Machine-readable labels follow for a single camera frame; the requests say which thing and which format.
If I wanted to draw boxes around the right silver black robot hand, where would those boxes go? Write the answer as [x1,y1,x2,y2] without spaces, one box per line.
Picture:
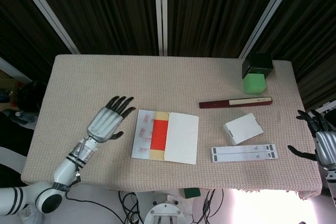
[288,109,336,168]

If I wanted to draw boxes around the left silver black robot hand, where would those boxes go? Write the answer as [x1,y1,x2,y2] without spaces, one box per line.
[86,95,136,143]

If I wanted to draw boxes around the red and gold bookmark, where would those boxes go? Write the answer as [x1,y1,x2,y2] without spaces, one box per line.
[149,112,170,161]

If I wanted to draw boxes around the white notebook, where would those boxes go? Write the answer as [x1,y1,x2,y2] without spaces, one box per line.
[131,109,200,165]

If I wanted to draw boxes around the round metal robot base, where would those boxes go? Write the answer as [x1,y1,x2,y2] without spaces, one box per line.
[143,192,194,224]

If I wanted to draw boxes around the dark green box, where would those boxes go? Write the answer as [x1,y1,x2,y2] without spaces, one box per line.
[241,51,274,80]

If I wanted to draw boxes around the beige woven tablecloth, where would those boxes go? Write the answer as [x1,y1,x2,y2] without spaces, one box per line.
[20,54,323,200]

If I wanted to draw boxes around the black rounded object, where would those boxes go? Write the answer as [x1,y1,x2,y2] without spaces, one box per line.
[17,81,48,114]

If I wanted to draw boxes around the small white cardboard box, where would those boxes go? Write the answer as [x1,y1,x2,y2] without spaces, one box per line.
[223,112,264,146]

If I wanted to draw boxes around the flat white bar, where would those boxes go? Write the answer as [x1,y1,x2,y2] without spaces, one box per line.
[211,144,276,155]
[211,151,278,163]

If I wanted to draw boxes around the green foam cube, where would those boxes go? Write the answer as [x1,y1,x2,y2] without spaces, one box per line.
[243,73,268,95]

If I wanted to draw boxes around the dark red long box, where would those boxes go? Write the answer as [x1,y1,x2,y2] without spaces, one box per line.
[198,96,274,110]

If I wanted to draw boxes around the small green black block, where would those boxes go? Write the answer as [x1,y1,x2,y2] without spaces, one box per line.
[184,187,202,199]

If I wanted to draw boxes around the dark pleated curtain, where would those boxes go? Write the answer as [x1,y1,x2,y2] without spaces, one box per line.
[262,0,336,112]
[28,0,160,56]
[0,0,73,83]
[167,0,289,57]

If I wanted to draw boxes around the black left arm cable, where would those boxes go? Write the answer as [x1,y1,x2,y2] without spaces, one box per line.
[64,155,125,224]

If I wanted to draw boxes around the black floor cable bundle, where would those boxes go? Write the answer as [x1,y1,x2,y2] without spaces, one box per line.
[193,188,224,224]
[118,189,144,224]

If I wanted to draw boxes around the white frame post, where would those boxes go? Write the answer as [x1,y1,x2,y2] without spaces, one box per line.
[238,0,302,59]
[154,0,169,57]
[12,0,80,55]

